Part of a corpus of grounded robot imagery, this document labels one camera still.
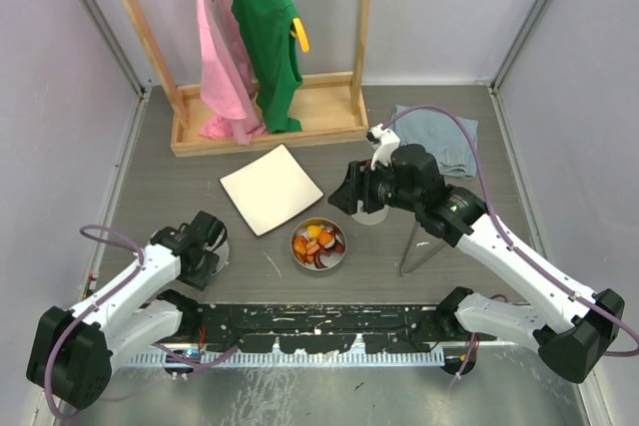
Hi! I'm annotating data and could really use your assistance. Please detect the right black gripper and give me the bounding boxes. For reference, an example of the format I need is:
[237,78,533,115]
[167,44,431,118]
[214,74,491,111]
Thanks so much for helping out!
[327,155,421,215]

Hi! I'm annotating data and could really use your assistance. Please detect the yellow corn piece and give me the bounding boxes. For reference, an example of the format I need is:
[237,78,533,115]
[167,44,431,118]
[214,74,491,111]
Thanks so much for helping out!
[307,224,323,239]

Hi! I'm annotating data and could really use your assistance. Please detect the shallow round metal tin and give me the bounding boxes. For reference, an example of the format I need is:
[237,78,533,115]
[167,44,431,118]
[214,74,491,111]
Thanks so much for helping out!
[291,217,346,272]

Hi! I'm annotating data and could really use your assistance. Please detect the orange strawberry shaped piece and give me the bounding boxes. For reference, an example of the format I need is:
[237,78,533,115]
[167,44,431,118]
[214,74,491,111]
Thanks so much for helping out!
[294,238,307,254]

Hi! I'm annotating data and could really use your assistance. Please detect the white square plate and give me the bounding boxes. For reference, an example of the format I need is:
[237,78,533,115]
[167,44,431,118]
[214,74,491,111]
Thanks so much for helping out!
[220,145,323,236]

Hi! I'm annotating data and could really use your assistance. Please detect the metal tongs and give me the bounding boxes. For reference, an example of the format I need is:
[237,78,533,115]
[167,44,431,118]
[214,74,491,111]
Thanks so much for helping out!
[397,222,447,277]

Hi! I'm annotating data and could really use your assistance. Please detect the blue denim cloth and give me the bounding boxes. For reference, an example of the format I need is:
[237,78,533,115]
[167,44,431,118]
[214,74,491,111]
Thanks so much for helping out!
[390,110,477,179]

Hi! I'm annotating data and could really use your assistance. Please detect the tall metal container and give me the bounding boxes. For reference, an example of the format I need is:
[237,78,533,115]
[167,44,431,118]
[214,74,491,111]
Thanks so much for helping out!
[351,208,388,225]

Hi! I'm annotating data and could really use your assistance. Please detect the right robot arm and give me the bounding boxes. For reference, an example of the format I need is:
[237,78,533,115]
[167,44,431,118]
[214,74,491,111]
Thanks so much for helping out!
[327,144,625,383]

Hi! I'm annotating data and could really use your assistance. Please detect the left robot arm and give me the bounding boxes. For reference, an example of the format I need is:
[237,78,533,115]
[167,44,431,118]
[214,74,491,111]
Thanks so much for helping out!
[26,212,229,420]

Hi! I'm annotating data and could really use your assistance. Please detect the wooden clothes rack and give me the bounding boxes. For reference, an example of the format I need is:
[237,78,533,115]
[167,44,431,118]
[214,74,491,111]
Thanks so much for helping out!
[121,0,370,157]

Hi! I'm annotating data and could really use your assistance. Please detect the pink shirt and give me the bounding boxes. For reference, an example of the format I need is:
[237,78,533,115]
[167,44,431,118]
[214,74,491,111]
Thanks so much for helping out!
[196,0,267,145]

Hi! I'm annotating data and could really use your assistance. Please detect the green shirt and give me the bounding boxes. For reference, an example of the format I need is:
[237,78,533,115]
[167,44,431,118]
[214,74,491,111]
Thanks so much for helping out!
[232,0,303,134]

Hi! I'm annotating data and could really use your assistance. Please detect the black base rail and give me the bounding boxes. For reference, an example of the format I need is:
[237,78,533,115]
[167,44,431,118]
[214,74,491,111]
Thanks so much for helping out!
[142,301,500,355]

